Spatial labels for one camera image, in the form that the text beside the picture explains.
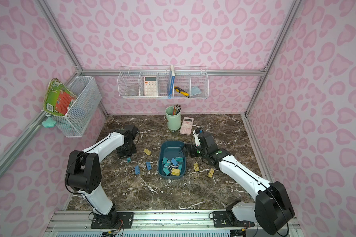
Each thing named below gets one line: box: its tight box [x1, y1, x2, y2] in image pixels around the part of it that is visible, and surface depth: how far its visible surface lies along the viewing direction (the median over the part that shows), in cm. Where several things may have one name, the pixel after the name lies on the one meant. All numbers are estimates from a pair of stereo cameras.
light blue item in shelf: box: [190, 85, 202, 96], surface depth 102 cm
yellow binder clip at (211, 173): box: [207, 167, 215, 178], surface depth 90 cm
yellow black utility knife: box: [174, 85, 190, 97], surface depth 99 cm
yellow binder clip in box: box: [171, 168, 181, 177], surface depth 89 cm
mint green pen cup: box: [165, 104, 182, 131], surface depth 106 cm
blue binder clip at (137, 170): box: [134, 164, 141, 175], surface depth 92 cm
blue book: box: [167, 65, 176, 98], surface depth 88 cm
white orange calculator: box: [143, 76, 158, 97], surface depth 96 cm
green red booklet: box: [43, 77, 78, 116], surface depth 74 cm
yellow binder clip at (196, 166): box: [193, 161, 200, 172], surface depth 92 cm
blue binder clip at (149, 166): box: [146, 161, 152, 171], surface depth 93 cm
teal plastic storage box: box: [157, 140, 186, 179], surface depth 93 cm
